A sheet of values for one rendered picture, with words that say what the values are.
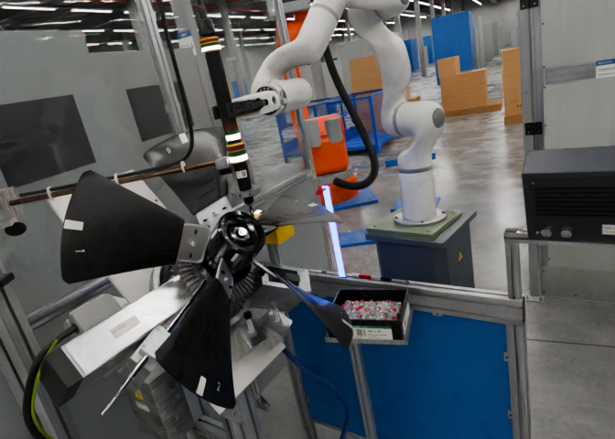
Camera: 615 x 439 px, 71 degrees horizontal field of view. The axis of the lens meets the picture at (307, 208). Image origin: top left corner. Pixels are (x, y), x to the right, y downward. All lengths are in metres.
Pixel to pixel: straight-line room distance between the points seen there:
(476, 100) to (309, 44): 9.01
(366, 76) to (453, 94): 2.16
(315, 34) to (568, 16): 1.54
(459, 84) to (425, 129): 8.69
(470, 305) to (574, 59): 1.55
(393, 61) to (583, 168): 0.67
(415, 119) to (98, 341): 1.10
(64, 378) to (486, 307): 1.03
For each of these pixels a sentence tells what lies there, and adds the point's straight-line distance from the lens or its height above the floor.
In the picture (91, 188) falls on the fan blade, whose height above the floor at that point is 1.40.
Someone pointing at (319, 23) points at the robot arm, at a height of 1.65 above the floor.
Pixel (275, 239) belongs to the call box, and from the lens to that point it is 1.52.
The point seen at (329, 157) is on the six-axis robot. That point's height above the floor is 0.57.
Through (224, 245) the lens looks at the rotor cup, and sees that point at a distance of 0.96.
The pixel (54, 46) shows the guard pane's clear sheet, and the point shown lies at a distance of 1.67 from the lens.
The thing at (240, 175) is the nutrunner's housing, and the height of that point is 1.33.
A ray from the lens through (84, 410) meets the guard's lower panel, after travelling 1.77.
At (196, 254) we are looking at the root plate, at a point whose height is 1.19.
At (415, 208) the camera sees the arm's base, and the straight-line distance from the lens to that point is 1.58.
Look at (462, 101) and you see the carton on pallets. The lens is 10.19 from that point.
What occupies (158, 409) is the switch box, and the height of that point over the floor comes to 0.75.
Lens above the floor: 1.54
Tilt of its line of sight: 17 degrees down
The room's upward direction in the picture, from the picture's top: 12 degrees counter-clockwise
